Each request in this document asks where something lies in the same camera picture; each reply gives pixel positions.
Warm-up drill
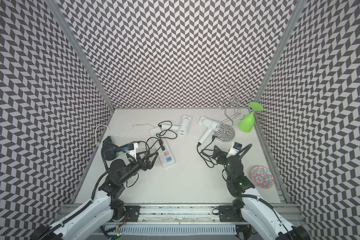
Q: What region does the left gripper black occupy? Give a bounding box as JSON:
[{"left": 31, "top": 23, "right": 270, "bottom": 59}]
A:
[{"left": 119, "top": 149, "right": 159, "bottom": 185}]

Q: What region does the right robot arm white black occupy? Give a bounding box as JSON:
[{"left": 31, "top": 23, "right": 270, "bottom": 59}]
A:
[{"left": 212, "top": 144, "right": 311, "bottom": 240}]

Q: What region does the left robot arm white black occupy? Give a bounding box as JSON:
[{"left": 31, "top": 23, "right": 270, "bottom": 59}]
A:
[{"left": 30, "top": 152, "right": 159, "bottom": 240}]

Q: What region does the white power strip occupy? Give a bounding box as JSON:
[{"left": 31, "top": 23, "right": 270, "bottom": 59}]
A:
[{"left": 149, "top": 127, "right": 175, "bottom": 168}]

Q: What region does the white hair dryer right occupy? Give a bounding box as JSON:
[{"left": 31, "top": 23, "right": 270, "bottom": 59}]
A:
[{"left": 198, "top": 117, "right": 221, "bottom": 146}]

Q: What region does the green plastic wine glass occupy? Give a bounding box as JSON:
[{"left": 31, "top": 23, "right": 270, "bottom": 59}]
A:
[{"left": 238, "top": 102, "right": 264, "bottom": 133}]

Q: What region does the patterned ceramic plate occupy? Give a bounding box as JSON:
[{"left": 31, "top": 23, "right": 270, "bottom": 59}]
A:
[{"left": 251, "top": 166, "right": 275, "bottom": 189}]

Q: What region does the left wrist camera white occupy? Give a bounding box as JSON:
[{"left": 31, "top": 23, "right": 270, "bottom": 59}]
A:
[{"left": 123, "top": 142, "right": 138, "bottom": 159}]

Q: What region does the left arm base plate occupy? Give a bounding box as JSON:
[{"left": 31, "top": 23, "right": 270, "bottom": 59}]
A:
[{"left": 109, "top": 205, "right": 141, "bottom": 223}]

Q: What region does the white power strip cable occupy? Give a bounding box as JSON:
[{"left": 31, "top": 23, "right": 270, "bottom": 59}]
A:
[{"left": 95, "top": 123, "right": 155, "bottom": 147}]

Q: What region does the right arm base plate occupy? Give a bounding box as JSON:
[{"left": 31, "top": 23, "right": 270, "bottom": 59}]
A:
[{"left": 218, "top": 205, "right": 260, "bottom": 223}]

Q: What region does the silver wire glass rack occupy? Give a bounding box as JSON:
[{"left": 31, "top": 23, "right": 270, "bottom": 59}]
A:
[{"left": 215, "top": 84, "right": 252, "bottom": 142}]

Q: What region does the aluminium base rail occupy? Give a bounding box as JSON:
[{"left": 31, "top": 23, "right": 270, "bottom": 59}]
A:
[{"left": 49, "top": 203, "right": 311, "bottom": 240}]

